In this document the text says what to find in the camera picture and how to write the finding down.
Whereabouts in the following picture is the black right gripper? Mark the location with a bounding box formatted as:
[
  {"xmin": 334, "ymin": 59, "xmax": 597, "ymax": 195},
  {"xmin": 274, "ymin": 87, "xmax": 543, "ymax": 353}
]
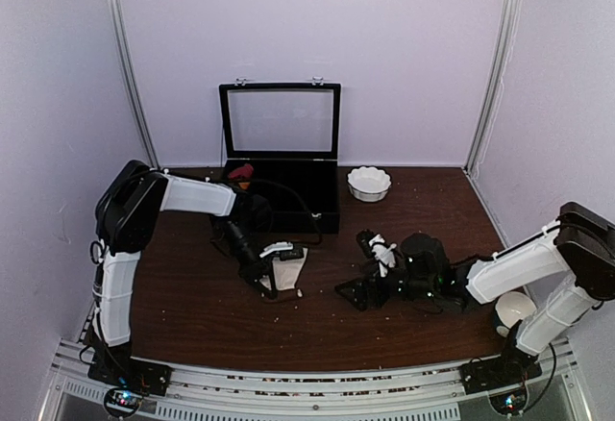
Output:
[{"xmin": 335, "ymin": 260, "xmax": 437, "ymax": 312}]

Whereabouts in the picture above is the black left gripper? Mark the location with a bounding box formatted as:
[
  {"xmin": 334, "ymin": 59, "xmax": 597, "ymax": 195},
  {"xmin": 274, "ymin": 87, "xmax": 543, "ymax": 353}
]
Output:
[{"xmin": 219, "ymin": 219, "xmax": 276, "ymax": 300}]

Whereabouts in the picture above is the beige striped sock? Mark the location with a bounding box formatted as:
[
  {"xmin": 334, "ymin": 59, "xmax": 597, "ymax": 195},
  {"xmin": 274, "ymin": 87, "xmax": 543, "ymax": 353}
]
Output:
[{"xmin": 270, "ymin": 247, "xmax": 308, "ymax": 302}]

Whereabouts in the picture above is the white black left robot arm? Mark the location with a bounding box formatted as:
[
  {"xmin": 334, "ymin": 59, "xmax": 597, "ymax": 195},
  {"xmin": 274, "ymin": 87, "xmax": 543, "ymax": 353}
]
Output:
[{"xmin": 95, "ymin": 160, "xmax": 278, "ymax": 348}]

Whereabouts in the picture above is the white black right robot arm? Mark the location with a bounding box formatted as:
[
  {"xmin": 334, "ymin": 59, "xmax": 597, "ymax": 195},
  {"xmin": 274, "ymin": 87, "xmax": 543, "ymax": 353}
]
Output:
[{"xmin": 334, "ymin": 202, "xmax": 614, "ymax": 384}]

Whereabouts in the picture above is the maroon yellow argyle sock roll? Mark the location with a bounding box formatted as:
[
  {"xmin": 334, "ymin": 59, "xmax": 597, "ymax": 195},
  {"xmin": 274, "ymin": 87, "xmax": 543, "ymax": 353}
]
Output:
[{"xmin": 228, "ymin": 163, "xmax": 254, "ymax": 189}]

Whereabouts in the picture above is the white scalloped ceramic bowl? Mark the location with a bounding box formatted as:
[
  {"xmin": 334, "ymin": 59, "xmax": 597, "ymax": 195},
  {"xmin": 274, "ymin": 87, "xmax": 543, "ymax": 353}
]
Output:
[{"xmin": 347, "ymin": 166, "xmax": 392, "ymax": 203}]

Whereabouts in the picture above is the white blue cup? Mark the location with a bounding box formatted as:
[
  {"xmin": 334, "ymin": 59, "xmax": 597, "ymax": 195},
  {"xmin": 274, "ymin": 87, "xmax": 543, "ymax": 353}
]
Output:
[{"xmin": 493, "ymin": 291, "xmax": 536, "ymax": 337}]

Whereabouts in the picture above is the black compartment storage box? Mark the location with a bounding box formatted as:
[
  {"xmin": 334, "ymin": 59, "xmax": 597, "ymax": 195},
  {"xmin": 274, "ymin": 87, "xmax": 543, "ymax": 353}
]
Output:
[{"xmin": 218, "ymin": 82, "xmax": 342, "ymax": 235}]

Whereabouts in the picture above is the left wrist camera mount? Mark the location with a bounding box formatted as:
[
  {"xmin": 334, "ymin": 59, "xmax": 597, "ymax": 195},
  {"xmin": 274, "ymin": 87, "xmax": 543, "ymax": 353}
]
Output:
[{"xmin": 259, "ymin": 241, "xmax": 305, "ymax": 261}]

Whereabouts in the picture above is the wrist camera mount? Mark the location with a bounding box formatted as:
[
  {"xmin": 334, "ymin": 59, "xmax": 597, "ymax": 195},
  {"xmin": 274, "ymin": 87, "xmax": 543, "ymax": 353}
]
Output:
[
  {"xmin": 356, "ymin": 230, "xmax": 397, "ymax": 278},
  {"xmin": 259, "ymin": 241, "xmax": 305, "ymax": 261}
]

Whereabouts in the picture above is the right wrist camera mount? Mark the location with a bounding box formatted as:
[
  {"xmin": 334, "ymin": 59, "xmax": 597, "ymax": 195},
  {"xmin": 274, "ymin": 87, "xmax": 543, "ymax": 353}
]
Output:
[{"xmin": 356, "ymin": 230, "xmax": 397, "ymax": 278}]

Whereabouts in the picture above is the thin black cable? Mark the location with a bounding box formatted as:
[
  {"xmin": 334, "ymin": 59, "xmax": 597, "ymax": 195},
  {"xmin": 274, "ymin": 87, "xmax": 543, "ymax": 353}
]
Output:
[{"xmin": 244, "ymin": 178, "xmax": 324, "ymax": 247}]

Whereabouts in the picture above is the aluminium table edge rail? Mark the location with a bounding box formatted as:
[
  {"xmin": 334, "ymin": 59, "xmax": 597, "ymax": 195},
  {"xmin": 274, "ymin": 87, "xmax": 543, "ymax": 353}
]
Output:
[{"xmin": 35, "ymin": 338, "xmax": 598, "ymax": 420}]

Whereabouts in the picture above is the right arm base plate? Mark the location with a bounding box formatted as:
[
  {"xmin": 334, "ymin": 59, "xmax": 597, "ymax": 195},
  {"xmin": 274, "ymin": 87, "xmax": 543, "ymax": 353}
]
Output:
[{"xmin": 459, "ymin": 350, "xmax": 543, "ymax": 394}]

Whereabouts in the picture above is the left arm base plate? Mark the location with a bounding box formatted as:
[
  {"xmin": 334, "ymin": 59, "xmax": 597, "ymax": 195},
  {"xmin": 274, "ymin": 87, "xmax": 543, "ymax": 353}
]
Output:
[{"xmin": 87, "ymin": 349, "xmax": 172, "ymax": 396}]

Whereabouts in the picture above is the right aluminium frame post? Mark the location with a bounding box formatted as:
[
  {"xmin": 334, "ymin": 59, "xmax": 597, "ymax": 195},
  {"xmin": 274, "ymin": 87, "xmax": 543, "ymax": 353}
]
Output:
[{"xmin": 464, "ymin": 0, "xmax": 521, "ymax": 176}]

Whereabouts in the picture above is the aluminium frame post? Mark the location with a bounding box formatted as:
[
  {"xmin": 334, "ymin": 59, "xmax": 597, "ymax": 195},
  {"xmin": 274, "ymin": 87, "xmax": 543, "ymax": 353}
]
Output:
[
  {"xmin": 107, "ymin": 0, "xmax": 160, "ymax": 167},
  {"xmin": 464, "ymin": 0, "xmax": 521, "ymax": 176}
]

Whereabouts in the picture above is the left aluminium frame post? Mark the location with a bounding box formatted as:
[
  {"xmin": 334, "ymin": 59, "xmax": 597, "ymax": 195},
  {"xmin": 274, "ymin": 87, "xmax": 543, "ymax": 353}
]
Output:
[{"xmin": 107, "ymin": 0, "xmax": 160, "ymax": 167}]

